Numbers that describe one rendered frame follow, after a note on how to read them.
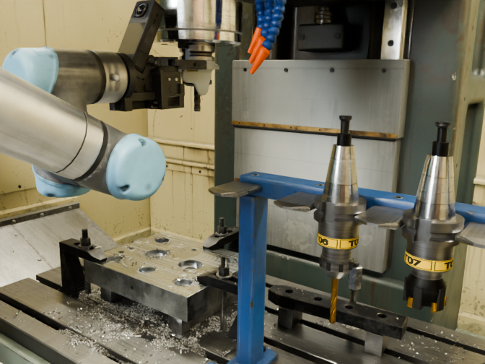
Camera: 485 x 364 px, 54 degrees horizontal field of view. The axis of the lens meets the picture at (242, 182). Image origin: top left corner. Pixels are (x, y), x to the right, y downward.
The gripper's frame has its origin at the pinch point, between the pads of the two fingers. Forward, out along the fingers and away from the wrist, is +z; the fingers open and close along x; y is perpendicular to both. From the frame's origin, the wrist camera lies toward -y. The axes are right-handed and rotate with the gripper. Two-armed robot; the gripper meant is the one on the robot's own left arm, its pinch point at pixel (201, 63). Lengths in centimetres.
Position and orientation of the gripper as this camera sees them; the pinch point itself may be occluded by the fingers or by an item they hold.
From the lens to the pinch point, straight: 88.2
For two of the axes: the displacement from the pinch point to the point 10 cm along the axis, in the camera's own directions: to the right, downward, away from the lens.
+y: 0.0, 9.7, 2.4
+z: 5.8, -1.9, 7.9
